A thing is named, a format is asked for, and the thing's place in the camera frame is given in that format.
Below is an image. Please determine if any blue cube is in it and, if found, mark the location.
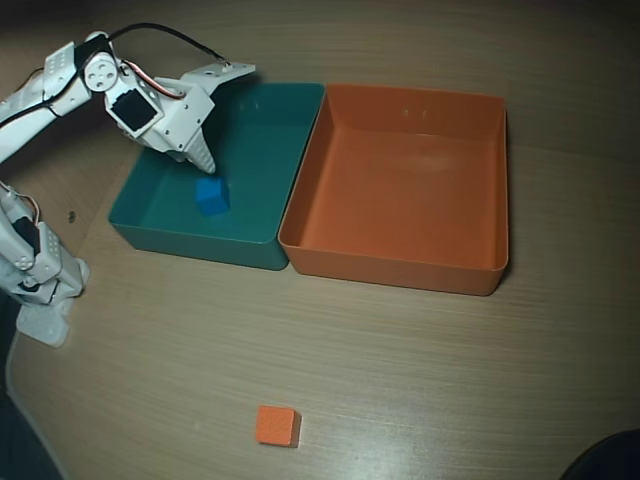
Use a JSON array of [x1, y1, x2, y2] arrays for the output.
[[193, 174, 232, 218]]

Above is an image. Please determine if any orange plastic box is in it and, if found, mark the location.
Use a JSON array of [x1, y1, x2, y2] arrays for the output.
[[277, 82, 511, 298]]

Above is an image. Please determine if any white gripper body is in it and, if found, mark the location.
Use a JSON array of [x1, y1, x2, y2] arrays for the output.
[[103, 75, 217, 162]]

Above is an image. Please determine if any dark round object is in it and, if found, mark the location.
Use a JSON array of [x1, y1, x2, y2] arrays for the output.
[[563, 428, 640, 480]]

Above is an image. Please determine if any teal plastic box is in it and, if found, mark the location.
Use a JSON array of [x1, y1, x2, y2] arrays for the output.
[[107, 82, 325, 273]]

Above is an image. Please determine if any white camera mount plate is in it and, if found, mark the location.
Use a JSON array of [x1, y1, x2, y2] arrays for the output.
[[180, 61, 257, 97]]

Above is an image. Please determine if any orange cube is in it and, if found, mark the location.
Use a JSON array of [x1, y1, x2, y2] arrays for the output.
[[254, 404, 303, 449]]

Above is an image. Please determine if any black cable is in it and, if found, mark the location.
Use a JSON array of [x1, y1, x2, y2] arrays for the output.
[[104, 20, 232, 66]]

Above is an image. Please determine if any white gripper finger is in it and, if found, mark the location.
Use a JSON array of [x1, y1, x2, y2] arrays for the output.
[[171, 129, 219, 176]]

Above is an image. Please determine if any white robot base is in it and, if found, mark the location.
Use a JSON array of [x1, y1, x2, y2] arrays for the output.
[[16, 298, 71, 348]]

